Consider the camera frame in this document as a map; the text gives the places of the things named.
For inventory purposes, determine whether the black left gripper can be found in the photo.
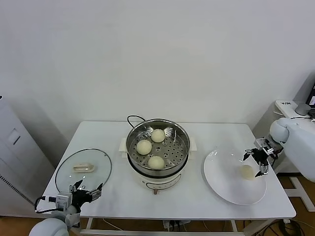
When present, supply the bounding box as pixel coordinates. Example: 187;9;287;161
68;179;103;211

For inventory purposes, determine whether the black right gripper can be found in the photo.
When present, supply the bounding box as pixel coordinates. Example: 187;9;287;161
243;147;270;178

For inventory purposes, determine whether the cream steamed baozi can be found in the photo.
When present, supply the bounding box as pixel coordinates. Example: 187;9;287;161
147;155;165;171
150;129;166;144
240;165;254;179
136;140;153;155

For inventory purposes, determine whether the glass lid cream handle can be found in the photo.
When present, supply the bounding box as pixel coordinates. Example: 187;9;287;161
54;148;113;197

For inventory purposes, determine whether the perforated steel steamer basket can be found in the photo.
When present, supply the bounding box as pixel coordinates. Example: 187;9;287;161
126;118;190;177

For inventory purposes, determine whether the white round plate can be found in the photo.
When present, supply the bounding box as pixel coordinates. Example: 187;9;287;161
203;148;267;206

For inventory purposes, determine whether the white side desk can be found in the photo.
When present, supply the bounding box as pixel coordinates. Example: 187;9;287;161
253;99;315;212

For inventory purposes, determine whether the grey cylinder speaker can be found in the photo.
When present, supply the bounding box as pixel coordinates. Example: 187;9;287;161
294;103;310;116

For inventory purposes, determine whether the cream electric cooker base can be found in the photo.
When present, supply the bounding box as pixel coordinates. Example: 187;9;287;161
119;137;198;195

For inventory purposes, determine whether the white floor cabinet unit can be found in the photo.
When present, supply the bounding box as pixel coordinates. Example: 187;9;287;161
0;94;56;218

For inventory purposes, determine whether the black laptop screen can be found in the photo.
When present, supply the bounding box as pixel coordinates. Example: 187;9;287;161
305;82;315;109

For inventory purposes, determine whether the grey upright panel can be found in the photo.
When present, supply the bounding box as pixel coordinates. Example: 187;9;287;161
294;71;315;104

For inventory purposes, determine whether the white power strip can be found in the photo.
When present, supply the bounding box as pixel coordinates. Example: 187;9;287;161
162;220;190;232

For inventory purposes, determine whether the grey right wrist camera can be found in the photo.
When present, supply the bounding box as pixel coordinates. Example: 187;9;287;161
255;138;275;155

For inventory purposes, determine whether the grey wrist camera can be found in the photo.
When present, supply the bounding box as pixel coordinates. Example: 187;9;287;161
255;138;275;155
44;193;72;210

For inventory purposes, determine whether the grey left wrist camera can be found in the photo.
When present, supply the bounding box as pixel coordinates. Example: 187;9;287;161
44;193;72;210

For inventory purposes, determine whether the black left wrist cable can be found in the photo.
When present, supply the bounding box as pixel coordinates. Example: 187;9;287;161
34;196;57;215

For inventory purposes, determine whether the white table frame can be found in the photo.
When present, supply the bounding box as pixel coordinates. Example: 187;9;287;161
79;217;271;236

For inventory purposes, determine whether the black usb cable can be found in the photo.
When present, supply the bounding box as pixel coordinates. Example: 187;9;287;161
290;116;315;122

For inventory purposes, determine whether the black floor cable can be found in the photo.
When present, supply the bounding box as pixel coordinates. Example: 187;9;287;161
267;220;296;236

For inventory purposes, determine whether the black cooker power cable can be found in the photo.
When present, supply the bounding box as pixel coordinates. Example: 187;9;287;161
126;115;148;128

